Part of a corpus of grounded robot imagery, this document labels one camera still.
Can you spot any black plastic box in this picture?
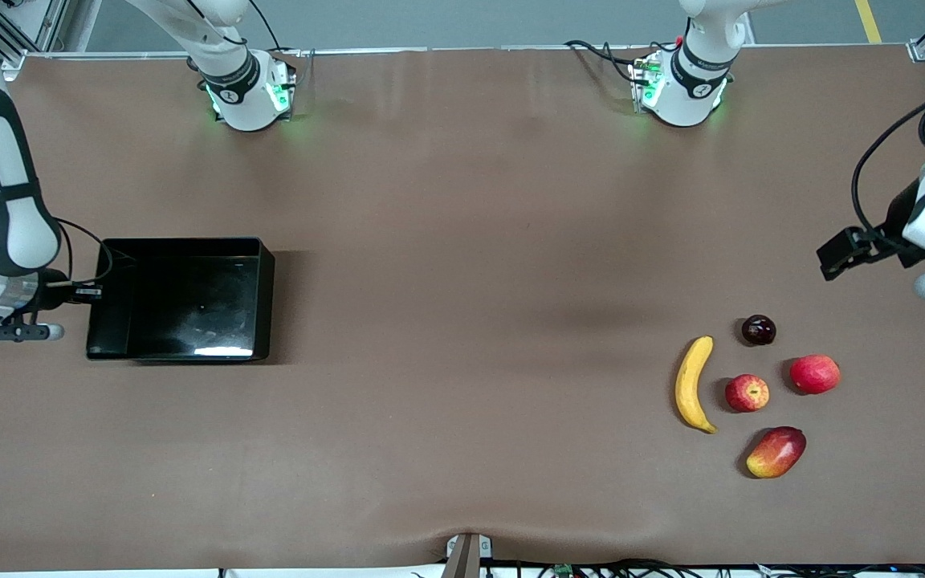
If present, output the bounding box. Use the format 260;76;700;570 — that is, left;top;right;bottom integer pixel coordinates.
85;236;275;363

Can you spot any small red yellow apple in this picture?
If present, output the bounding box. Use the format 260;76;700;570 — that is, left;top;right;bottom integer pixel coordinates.
724;374;771;413

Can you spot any yellow banana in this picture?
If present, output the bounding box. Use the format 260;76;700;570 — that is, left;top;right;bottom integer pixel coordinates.
674;336;719;434

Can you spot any dark purple plum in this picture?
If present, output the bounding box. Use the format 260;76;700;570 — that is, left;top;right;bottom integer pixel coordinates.
741;315;777;348

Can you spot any red peach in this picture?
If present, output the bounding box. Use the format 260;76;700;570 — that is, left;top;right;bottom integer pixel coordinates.
789;355;841;395

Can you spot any yellow floor tape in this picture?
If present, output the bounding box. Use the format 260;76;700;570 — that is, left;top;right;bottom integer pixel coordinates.
854;0;885;45

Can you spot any red yellow mango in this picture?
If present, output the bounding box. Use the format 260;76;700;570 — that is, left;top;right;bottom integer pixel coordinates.
746;426;807;479

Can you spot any brown table cover mat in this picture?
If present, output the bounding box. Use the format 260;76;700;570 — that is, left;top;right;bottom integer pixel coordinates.
0;44;925;572

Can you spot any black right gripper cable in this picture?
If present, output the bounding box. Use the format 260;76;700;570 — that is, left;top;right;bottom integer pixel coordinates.
53;217;114;286

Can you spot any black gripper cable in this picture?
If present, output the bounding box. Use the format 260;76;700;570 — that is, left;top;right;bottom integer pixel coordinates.
852;84;925;242
53;217;114;286

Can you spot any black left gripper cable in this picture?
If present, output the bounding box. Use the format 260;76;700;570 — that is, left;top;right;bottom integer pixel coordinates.
852;84;925;242

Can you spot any black left arm base cable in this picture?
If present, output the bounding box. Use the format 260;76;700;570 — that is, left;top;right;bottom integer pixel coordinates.
564;39;640;85

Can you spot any camera mount post with bracket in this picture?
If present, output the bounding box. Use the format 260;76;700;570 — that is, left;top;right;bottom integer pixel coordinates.
440;532;494;578

